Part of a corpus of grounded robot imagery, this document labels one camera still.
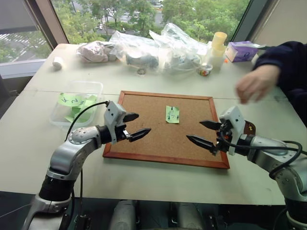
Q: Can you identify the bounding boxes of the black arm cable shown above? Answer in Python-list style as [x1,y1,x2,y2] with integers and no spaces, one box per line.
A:
[64,101,110,230]
[222,134,304,179]

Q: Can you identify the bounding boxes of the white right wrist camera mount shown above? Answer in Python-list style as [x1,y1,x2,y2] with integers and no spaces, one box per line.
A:
[219,105,247,156]

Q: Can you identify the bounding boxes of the clear bag with grey item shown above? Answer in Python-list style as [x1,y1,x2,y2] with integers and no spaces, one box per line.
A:
[109,30,160,71]

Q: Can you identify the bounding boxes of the plastic bag with pink contents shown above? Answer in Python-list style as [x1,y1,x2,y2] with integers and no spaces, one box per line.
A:
[76,40,116,64]

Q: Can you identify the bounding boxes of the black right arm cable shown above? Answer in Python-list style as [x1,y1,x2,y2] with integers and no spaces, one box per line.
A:
[222,134,304,179]

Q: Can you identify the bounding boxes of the person's bare hand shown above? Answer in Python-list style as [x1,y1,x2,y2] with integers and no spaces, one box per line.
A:
[235,64,281,104]

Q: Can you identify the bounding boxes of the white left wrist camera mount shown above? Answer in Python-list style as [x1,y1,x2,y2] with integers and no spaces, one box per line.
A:
[103,101,128,144]

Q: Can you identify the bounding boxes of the large clear plastic bag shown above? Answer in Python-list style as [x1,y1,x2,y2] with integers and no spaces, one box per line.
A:
[149,23,209,76]

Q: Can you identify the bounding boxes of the cork board with wooden frame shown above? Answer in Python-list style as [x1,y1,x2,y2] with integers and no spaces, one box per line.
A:
[102,90,230,170]

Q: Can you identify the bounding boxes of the white tape roll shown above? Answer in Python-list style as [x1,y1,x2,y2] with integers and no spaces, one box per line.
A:
[52,56,64,72]

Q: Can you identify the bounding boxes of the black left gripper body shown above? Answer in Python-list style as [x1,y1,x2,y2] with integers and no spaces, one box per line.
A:
[115,123,133,143]

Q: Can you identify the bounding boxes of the grey rounded shape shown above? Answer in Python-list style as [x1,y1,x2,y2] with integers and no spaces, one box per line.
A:
[112,200,137,230]
[176,202,204,230]

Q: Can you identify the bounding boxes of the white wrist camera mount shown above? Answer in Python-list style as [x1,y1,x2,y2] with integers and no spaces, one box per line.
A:
[103,101,128,144]
[219,105,247,156]

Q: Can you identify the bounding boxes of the clear plastic container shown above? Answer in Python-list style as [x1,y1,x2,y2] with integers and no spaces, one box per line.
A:
[49,80,104,129]

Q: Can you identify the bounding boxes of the grey window blind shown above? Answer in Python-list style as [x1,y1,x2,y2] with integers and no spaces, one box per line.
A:
[0,0,40,35]

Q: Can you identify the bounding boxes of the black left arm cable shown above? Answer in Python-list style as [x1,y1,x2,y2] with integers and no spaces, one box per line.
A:
[64,101,110,230]

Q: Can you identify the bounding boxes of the green handwritten label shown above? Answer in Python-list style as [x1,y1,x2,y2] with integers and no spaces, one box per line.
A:
[57,92,87,107]

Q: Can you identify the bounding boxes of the cream plastic cup stack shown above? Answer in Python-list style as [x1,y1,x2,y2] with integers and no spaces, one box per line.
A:
[206,31,228,73]

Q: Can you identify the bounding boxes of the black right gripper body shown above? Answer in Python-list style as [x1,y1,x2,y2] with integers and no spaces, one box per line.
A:
[215,121,235,153]

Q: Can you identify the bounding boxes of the plain green paper note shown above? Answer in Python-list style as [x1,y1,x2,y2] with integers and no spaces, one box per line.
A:
[85,95,98,108]
[64,105,95,123]

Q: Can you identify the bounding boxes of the person's dark blue sleeve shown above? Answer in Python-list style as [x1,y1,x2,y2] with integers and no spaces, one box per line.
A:
[253,41,307,125]

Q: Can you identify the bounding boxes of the purple tissue box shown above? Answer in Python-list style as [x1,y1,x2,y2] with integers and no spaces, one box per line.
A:
[225,41,261,63]

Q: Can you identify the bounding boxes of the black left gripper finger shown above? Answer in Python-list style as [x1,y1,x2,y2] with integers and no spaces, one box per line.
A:
[122,112,140,123]
[128,128,152,143]

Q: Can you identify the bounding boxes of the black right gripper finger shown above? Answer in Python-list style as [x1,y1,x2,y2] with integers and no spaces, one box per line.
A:
[199,120,223,131]
[186,135,218,157]

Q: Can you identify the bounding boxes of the small brown object yellow mark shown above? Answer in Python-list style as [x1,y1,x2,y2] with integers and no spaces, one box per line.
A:
[243,121,257,135]

